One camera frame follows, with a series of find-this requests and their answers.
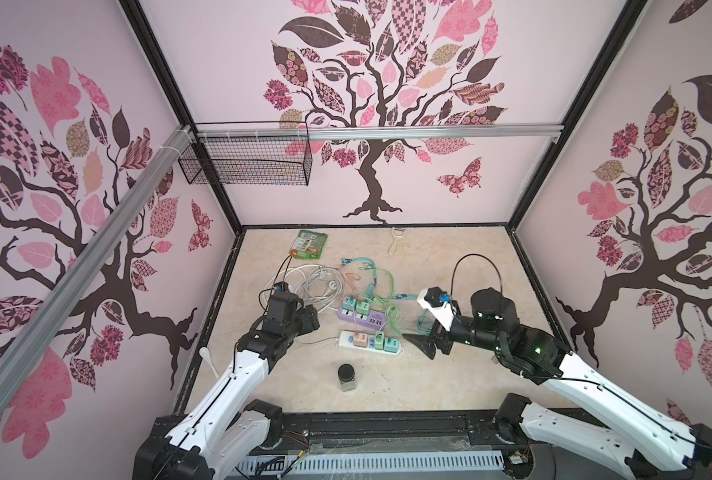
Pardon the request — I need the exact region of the black wire basket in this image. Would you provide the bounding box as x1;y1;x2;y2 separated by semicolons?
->
178;120;313;186

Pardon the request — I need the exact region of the left aluminium rail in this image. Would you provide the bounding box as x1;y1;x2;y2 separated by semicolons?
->
0;125;193;415

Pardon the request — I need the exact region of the purple power strip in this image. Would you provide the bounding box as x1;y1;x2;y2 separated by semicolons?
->
337;308;387;331

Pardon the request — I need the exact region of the green snack packet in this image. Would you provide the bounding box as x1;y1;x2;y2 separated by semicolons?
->
289;230;328;260

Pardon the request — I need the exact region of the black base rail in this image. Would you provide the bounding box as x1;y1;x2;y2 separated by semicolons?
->
145;407;621;448

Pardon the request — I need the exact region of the aqua charging cable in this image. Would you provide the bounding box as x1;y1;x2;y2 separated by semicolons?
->
391;292;438;337

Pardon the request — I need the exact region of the pink charging cable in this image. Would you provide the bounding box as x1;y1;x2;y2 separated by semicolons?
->
340;266;369;337

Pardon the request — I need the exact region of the beige vegetable peeler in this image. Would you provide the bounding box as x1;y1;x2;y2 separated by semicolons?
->
388;227;407;256

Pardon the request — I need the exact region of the rear aluminium rail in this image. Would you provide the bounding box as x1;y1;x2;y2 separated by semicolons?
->
197;123;564;141

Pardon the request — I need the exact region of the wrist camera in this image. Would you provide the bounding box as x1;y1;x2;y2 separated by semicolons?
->
271;281;292;295
417;286;459;332

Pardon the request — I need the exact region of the dark teal charger plug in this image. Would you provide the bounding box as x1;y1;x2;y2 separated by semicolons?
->
383;338;401;354

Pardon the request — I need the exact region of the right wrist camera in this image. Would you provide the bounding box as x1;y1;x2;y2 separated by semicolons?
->
417;286;459;332

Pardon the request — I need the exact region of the aluminium rail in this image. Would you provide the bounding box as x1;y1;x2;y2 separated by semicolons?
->
197;123;564;141
0;125;193;415

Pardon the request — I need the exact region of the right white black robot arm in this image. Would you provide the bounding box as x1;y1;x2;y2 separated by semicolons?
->
406;287;712;479

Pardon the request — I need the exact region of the white slotted cable duct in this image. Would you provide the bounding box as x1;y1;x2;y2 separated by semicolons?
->
230;451;505;479

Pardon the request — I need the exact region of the light green charger plug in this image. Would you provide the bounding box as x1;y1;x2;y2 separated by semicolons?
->
373;331;385;351
355;300;371;316

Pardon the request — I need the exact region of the black lid glass jar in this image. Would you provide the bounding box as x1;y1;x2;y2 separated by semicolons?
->
337;363;356;392

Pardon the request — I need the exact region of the pink charger plug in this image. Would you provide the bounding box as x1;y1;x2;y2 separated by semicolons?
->
352;333;369;348

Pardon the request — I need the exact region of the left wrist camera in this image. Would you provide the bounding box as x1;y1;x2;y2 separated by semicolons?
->
271;281;292;295

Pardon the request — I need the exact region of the white blue power strip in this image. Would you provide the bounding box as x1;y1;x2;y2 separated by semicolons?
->
337;330;403;357

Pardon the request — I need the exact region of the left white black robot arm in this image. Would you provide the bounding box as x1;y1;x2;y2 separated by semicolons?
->
132;291;320;479

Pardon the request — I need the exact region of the white coiled power cord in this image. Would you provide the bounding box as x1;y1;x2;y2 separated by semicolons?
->
262;263;346;346

